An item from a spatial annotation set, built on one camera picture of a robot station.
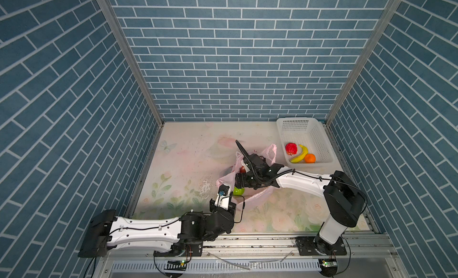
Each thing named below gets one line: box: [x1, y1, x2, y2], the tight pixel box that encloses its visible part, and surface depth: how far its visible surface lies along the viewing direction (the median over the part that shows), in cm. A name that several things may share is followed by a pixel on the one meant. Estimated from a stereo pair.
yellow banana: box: [289, 144, 309, 163], surface depth 102 cm
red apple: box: [285, 142, 298, 156], surface depth 103 cm
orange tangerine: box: [304, 153, 317, 164], surface depth 100 cm
